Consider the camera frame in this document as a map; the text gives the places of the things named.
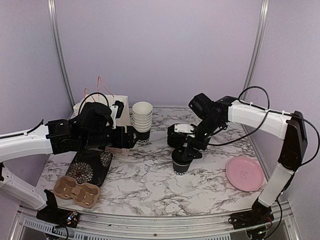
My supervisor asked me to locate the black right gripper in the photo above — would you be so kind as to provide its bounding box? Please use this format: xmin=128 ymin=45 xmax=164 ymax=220
xmin=182 ymin=116 xmax=223 ymax=161

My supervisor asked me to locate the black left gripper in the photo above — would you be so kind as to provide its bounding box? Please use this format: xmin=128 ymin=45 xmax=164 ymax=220
xmin=80 ymin=125 xmax=142 ymax=150

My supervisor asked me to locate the black coffee cup lid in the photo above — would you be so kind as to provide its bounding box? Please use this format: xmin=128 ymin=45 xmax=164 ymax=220
xmin=171 ymin=146 xmax=193 ymax=164

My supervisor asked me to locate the black takeout coffee cup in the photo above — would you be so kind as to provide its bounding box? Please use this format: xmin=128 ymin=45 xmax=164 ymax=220
xmin=172 ymin=161 xmax=191 ymax=176

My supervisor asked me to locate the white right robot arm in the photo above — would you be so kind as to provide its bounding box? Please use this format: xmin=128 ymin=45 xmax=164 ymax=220
xmin=173 ymin=93 xmax=308 ymax=224

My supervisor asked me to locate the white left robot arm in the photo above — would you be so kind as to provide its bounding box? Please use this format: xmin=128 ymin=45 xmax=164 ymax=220
xmin=0 ymin=102 xmax=138 ymax=223

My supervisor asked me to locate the white paper takeout bag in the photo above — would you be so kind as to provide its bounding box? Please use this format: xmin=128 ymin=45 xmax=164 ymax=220
xmin=72 ymin=76 xmax=132 ymax=157

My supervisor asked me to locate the stack of black lids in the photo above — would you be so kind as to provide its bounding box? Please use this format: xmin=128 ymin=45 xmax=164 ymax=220
xmin=167 ymin=124 xmax=188 ymax=148

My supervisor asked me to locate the stack of paper cups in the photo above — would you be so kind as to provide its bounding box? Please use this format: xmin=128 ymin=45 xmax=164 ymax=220
xmin=132 ymin=101 xmax=153 ymax=144

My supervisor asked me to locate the black floral tray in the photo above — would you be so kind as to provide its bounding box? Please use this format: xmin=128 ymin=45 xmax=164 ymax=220
xmin=65 ymin=149 xmax=113 ymax=187

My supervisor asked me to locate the pink plastic plate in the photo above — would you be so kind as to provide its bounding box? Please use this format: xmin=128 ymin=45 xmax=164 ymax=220
xmin=225 ymin=156 xmax=265 ymax=192

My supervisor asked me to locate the brown cardboard cup carrier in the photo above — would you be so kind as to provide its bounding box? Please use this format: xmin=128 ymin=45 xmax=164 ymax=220
xmin=53 ymin=176 xmax=101 ymax=208

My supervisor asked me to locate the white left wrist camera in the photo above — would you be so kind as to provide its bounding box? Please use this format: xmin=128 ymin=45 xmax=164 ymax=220
xmin=109 ymin=100 xmax=125 ymax=129

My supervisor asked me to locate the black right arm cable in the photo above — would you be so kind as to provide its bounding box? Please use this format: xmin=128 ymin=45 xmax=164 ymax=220
xmin=207 ymin=86 xmax=320 ymax=167

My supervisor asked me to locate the aluminium table edge rail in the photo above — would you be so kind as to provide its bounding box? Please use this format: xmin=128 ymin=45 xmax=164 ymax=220
xmin=9 ymin=202 xmax=301 ymax=240

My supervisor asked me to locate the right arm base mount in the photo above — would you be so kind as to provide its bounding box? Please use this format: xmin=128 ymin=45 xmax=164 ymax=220
xmin=228 ymin=198 xmax=274 ymax=230

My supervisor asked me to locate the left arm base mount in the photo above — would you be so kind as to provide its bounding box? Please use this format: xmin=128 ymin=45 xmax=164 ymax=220
xmin=36 ymin=189 xmax=80 ymax=228

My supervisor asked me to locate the left aluminium frame post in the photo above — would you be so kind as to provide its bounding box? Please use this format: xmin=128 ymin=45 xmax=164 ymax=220
xmin=47 ymin=0 xmax=75 ymax=108

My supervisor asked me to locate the aluminium frame post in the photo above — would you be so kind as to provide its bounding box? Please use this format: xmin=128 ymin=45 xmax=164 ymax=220
xmin=47 ymin=0 xmax=75 ymax=108
xmin=240 ymin=0 xmax=271 ymax=100

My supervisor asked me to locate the right aluminium frame post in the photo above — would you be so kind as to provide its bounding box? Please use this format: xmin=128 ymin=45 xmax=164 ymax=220
xmin=240 ymin=0 xmax=271 ymax=100

